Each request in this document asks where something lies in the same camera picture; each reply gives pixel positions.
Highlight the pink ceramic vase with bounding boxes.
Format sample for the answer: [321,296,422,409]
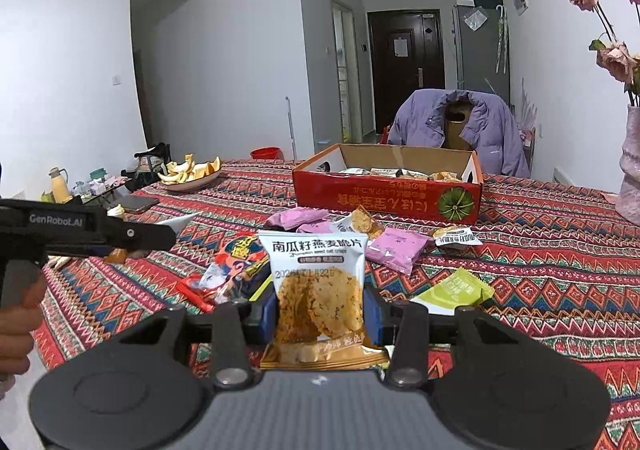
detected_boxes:
[615,104,640,225]

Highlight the bowl of fruit peels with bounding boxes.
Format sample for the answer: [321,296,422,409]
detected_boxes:
[157,155,222,183]

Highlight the grey refrigerator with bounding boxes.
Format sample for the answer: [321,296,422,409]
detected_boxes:
[452,4,511,103]

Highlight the brown oval plate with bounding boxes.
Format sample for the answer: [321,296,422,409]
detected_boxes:
[161,170,223,193]

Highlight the person's left hand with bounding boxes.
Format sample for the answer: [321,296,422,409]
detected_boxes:
[0,275,48,398]

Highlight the white folded umbrella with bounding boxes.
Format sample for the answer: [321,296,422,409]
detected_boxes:
[495,4,510,73]

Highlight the white mop pole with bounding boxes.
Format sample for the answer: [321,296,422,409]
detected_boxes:
[285,96,297,161]

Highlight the dried pink roses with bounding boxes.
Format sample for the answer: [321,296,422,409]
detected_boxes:
[560,0,640,108]

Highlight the brown chair back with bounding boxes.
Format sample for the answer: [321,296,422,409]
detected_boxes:
[444,102,476,151]

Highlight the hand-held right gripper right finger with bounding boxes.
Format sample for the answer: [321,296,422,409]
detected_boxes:
[362,286,543,391]

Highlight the purple puffer jacket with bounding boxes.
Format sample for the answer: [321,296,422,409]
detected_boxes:
[387,88,531,178]

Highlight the red cardboard box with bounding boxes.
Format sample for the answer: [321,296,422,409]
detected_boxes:
[292,144,483,225]

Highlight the dark entrance door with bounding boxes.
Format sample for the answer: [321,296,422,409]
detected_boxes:
[367,10,446,131]

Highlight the white cookie snack packet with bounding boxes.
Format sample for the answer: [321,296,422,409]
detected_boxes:
[257,230,390,371]

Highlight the yellow thermos jug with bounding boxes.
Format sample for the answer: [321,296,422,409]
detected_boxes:
[48,167,73,204]

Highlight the pile of mixed snack bags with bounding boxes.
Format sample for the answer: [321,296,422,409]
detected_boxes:
[177,166,496,317]

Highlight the glass interior door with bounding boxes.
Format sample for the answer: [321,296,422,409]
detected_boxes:
[330,0,363,143]

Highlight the low black side table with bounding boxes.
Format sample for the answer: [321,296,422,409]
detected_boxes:
[75,169,133,205]

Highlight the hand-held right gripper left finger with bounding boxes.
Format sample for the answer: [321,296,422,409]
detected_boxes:
[105,299,277,391]

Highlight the cream cloth gloves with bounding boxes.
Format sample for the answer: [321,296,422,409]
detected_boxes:
[47,204,128,271]

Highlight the black smartphone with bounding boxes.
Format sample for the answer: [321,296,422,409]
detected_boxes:
[117,195,161,214]

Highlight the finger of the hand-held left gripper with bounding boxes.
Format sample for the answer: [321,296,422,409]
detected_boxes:
[106,217,177,253]

